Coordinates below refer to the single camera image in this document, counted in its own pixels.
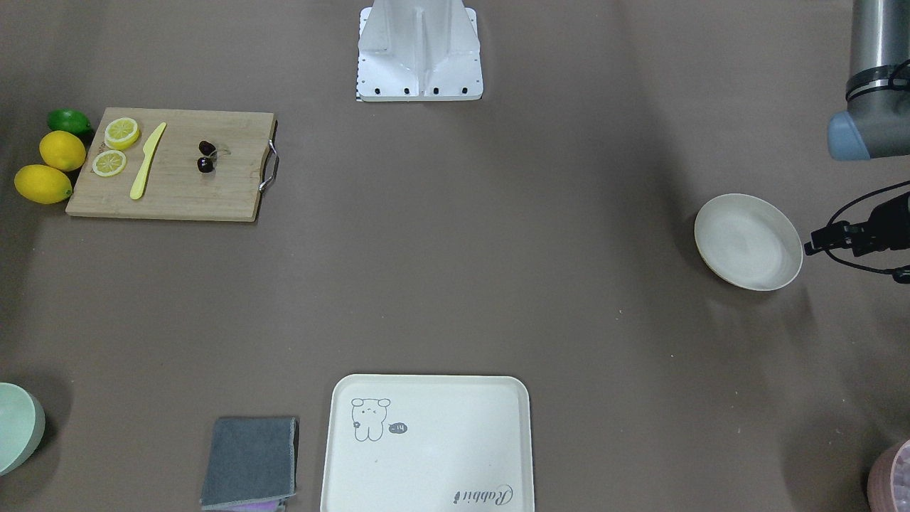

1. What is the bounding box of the cream round plate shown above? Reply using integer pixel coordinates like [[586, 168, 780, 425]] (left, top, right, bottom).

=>
[[693, 193, 803, 292]]

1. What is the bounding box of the lower yellow lemon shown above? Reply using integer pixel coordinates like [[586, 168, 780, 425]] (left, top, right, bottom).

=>
[[14, 164, 73, 205]]

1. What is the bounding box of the pink bowl with ice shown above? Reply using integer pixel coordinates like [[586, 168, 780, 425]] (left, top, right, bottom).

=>
[[867, 440, 909, 511]]

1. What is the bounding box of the grey folded cloth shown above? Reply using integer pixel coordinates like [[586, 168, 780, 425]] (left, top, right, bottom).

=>
[[200, 416, 298, 511]]

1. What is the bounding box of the lower lemon slice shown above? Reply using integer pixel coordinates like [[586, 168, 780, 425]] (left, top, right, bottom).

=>
[[92, 149, 128, 177]]

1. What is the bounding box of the green lime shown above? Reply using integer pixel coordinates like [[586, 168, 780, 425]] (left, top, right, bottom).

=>
[[46, 108, 94, 137]]

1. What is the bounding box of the bamboo cutting board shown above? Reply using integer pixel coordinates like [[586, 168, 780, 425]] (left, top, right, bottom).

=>
[[65, 107, 277, 223]]

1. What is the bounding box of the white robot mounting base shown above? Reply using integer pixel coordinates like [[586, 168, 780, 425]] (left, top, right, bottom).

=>
[[355, 1, 484, 102]]

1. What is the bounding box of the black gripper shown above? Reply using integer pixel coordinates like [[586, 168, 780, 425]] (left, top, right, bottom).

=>
[[846, 192, 909, 257]]

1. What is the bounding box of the cream rabbit tray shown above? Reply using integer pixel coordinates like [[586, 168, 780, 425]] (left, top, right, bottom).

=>
[[321, 375, 535, 511]]

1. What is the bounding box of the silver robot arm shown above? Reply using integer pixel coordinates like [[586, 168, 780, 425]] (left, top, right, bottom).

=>
[[828, 1, 909, 161]]

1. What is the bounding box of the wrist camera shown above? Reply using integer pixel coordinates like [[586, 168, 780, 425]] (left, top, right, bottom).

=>
[[803, 220, 852, 256]]

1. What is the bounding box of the lemon slice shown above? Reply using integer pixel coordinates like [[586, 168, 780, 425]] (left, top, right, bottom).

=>
[[92, 149, 128, 177], [104, 117, 141, 151]]

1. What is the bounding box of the upper yellow lemon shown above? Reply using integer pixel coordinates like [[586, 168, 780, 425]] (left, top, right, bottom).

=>
[[38, 130, 87, 173]]

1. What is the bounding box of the mint green bowl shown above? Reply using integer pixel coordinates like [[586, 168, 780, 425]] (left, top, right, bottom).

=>
[[1, 383, 46, 476]]

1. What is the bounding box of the yellow lemon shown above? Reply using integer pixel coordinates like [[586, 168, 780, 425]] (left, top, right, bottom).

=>
[[38, 130, 87, 173], [14, 164, 73, 205]]

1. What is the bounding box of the upper lemon slice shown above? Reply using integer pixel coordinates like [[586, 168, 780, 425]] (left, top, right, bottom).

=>
[[104, 117, 141, 151]]

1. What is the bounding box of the yellow plastic knife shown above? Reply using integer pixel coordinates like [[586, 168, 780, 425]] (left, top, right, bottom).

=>
[[129, 121, 168, 201]]

